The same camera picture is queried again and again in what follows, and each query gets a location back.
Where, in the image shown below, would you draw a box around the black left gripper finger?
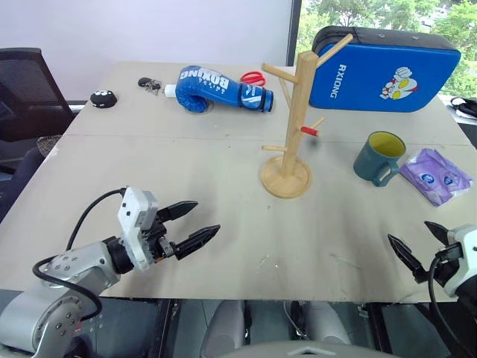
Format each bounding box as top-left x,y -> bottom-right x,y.
158,200 -> 199,225
173,224 -> 221,261

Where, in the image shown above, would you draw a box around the grey rounded shape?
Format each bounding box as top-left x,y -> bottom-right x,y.
303,301 -> 351,346
200,300 -> 247,354

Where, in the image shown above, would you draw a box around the black mesh office chair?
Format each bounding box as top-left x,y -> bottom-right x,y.
0,47 -> 75,142

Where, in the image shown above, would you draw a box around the teal mug yellow inside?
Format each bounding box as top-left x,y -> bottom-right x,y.
353,131 -> 407,188

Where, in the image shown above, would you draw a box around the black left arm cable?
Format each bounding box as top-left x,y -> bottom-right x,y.
32,188 -> 127,325

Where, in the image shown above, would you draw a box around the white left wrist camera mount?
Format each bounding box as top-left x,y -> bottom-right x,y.
118,186 -> 160,271

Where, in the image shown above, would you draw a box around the black cable bundle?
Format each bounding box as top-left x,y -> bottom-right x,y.
449,95 -> 477,120

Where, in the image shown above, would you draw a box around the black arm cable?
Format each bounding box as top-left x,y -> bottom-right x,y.
427,253 -> 474,358
32,188 -> 127,325

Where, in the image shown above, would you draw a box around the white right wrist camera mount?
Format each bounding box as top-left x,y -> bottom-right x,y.
445,224 -> 477,299

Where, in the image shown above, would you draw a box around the purple tissue pack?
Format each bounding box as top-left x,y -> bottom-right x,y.
399,148 -> 474,208

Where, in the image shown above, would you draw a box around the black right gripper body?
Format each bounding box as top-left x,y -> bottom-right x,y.
424,242 -> 465,288

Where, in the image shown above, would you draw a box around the red handled scissors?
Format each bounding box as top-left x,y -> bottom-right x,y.
239,70 -> 268,88

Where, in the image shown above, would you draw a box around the black round pouch white print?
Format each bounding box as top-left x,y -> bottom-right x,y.
89,88 -> 119,110

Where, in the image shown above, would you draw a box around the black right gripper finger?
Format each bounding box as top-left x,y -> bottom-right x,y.
424,220 -> 458,249
387,233 -> 428,284

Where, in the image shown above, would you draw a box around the black key bunch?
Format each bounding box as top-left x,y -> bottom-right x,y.
137,76 -> 163,92

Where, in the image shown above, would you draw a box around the blue boxing kick pad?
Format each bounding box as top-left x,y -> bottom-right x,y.
308,25 -> 462,113

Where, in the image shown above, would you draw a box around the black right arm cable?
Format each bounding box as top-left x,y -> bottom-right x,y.
427,253 -> 474,358

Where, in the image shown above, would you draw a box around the blue boxing glove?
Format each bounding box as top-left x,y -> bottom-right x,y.
174,66 -> 275,114

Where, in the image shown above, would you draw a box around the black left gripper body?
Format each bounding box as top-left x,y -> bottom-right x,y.
139,210 -> 178,264

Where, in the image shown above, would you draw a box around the wooden mug tree stand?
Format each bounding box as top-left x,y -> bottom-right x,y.
260,33 -> 354,200

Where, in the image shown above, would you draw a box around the dark blue chair seat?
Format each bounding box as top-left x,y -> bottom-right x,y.
0,147 -> 48,223

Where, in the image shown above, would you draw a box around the thin white cable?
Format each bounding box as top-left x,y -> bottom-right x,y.
282,300 -> 309,340

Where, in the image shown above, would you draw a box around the grey woven cushion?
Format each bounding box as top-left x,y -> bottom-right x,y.
36,135 -> 63,157

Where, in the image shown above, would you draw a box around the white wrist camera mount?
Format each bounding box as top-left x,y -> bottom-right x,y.
445,224 -> 477,299
118,186 -> 160,271

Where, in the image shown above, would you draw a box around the dark window frame post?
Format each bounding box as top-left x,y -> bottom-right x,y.
286,0 -> 303,67

